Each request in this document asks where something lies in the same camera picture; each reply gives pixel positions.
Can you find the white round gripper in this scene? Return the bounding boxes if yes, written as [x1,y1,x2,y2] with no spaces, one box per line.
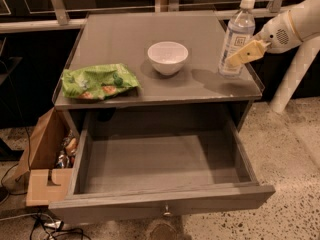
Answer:
[225,11,302,67]

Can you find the clear plastic water bottle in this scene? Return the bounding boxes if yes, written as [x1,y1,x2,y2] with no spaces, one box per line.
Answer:
[218,0,255,78]

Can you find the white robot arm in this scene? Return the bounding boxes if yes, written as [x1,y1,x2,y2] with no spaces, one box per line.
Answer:
[225,0,320,68]

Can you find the open grey top drawer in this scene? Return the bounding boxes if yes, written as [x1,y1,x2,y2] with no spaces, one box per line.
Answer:
[49,108,275,223]

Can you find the metal drawer knob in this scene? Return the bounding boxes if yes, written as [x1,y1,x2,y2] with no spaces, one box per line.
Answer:
[163,205,173,217]

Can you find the grey wooden cabinet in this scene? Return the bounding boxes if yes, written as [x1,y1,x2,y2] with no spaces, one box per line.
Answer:
[53,10,263,128]

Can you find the white ceramic bowl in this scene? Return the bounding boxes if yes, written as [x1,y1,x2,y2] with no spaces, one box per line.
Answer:
[147,41,189,76]

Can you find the green snack bag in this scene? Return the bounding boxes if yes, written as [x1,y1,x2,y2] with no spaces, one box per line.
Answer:
[61,63,140,100]

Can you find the snack packets in box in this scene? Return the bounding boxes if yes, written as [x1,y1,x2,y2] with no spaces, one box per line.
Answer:
[55,131,78,169]

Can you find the brown cardboard box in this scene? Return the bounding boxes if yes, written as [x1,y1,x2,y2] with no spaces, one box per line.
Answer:
[14,108,72,207]

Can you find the white cylindrical post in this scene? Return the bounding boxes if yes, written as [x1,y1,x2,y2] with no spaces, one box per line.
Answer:
[269,37,320,113]

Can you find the metal railing frame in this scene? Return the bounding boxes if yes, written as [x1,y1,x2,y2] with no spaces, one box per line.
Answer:
[0,0,320,34]

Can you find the black floor cables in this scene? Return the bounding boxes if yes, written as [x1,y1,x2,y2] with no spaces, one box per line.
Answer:
[0,127,93,240]

